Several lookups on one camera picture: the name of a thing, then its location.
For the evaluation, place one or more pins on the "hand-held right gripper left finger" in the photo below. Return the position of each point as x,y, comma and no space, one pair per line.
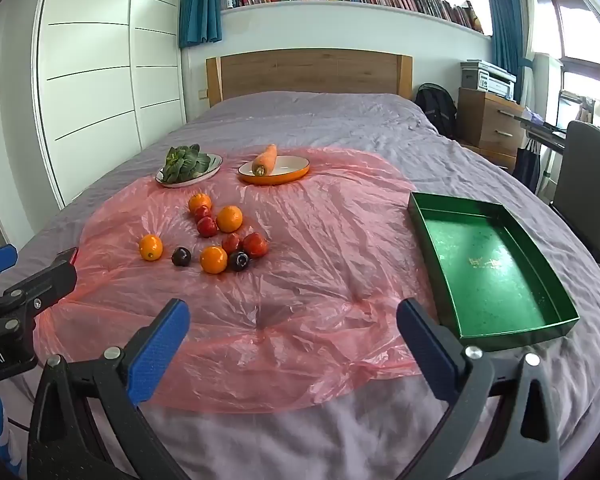
160,350

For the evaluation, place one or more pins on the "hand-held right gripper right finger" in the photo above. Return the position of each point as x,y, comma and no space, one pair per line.
425,345

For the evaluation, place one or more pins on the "dark purple plum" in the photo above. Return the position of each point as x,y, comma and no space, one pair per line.
239,260
181,256

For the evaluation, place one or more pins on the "orange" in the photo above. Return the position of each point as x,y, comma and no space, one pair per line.
199,203
213,259
151,247
229,218

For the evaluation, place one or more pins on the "green tray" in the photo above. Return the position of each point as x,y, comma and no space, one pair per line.
485,260

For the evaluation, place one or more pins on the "red apple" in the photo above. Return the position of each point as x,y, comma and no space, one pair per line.
207,227
231,243
254,245

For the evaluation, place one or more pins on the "red plum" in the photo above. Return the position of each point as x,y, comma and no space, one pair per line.
203,212

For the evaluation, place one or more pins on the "pink plastic sheet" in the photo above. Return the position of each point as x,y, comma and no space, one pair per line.
305,260

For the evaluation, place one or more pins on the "green leafy vegetable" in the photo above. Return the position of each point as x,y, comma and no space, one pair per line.
182,162

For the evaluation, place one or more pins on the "white plate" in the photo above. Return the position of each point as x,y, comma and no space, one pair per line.
214,164

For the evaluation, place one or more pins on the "white wardrobe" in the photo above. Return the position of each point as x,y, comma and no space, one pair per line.
90,85

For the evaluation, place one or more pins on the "navy tote bag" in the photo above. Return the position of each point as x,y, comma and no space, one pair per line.
527,165

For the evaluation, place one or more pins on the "carrot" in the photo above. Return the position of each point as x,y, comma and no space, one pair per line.
265,160

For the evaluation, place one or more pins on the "orange oval dish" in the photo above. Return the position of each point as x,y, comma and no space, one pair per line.
292,165

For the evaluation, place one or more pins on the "wooden dresser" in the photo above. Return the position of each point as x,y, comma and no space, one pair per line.
485,120

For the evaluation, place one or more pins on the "grey chair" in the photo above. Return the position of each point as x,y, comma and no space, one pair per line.
585,175

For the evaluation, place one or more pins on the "black backpack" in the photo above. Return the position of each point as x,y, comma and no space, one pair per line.
437,107

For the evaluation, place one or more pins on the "glass desk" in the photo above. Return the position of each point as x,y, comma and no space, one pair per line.
540,127

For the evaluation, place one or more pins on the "white printer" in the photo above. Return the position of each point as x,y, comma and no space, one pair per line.
490,80

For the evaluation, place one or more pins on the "wooden headboard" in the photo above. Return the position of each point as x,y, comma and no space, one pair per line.
305,72

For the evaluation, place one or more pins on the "teal curtain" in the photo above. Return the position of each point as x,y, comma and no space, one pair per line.
505,35
200,5

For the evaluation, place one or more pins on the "side window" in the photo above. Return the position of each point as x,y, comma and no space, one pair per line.
580,35

